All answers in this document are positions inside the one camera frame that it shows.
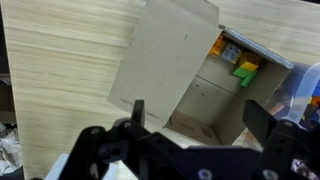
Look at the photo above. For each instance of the white dotted toy cube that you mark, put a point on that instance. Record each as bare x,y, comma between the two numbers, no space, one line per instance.
231,53

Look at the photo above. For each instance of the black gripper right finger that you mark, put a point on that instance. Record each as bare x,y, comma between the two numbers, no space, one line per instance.
258,121

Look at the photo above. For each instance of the yellow toy block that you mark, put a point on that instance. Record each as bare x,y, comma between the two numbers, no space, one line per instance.
249,61

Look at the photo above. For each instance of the orange toy block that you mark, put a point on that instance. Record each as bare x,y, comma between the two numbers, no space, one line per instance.
218,46

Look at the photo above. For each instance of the clear plastic storage bin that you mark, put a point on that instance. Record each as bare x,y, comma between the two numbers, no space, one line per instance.
297,97

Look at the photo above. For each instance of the green toy block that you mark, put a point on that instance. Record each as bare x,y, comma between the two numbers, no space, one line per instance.
245,75

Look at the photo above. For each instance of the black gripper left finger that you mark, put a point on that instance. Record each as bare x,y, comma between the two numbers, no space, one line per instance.
138,113

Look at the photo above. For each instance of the brown cardboard box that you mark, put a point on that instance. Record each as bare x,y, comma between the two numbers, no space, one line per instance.
186,90

